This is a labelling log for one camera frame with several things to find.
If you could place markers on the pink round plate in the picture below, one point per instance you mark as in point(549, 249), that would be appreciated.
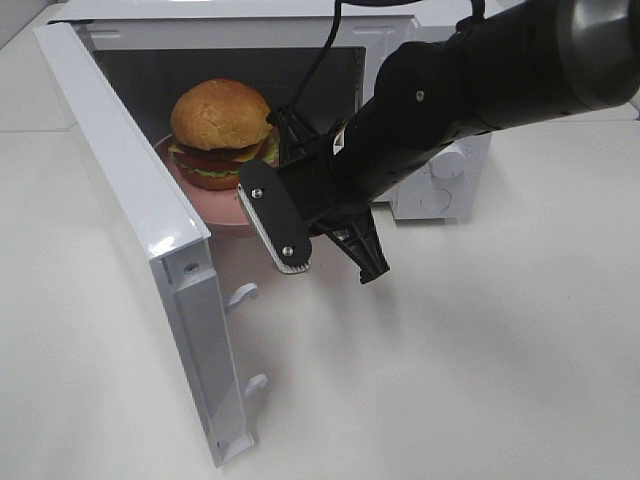
point(219, 209)

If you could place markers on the round white door button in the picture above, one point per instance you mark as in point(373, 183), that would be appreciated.
point(436, 201)

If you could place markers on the white microwave door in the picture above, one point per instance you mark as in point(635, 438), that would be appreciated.
point(158, 234)

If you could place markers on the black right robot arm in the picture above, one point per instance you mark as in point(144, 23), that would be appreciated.
point(537, 61)

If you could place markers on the lower white microwave knob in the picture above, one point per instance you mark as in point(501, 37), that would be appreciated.
point(449, 163)

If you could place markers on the burger with sesame bun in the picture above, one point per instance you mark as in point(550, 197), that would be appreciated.
point(218, 126)

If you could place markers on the white microwave oven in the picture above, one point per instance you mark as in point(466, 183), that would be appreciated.
point(120, 66)

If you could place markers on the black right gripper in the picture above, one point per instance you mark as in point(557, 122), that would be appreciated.
point(332, 194)

